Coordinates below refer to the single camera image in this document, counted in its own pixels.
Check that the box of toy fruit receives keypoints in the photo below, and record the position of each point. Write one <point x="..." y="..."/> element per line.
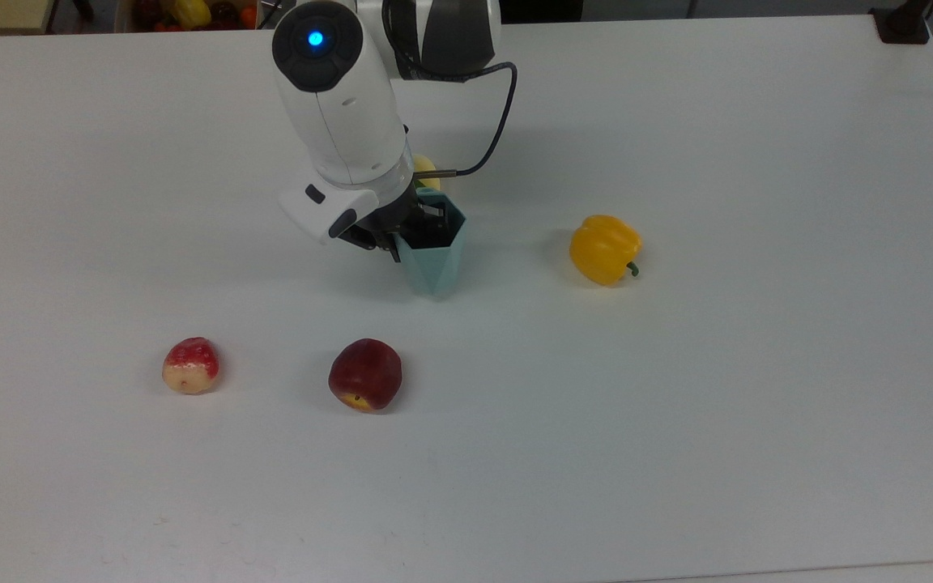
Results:
<point x="191" y="13"/>

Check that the black table clamp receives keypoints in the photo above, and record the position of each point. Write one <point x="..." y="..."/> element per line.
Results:
<point x="902" y="26"/>

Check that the light blue faceted mug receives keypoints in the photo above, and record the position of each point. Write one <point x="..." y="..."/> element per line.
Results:
<point x="436" y="265"/>

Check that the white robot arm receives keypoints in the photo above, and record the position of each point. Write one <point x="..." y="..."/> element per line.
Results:
<point x="345" y="113"/>

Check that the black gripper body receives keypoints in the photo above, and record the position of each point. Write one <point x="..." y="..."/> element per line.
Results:
<point x="385" y="217"/>

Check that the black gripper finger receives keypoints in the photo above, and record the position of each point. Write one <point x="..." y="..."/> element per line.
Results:
<point x="432" y="210"/>
<point x="395" y="247"/>

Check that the dark red apple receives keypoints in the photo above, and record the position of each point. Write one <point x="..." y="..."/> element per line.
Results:
<point x="364" y="372"/>

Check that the yellow peach with green leaf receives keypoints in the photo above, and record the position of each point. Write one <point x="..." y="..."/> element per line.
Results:
<point x="423" y="168"/>

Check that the black tripod legs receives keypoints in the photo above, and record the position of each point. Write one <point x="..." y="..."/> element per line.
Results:
<point x="267" y="11"/>

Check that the yellow bell pepper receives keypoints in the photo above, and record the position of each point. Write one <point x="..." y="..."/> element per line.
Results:
<point x="600" y="247"/>

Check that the red and cream strawberry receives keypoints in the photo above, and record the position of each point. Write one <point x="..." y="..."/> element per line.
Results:
<point x="189" y="366"/>

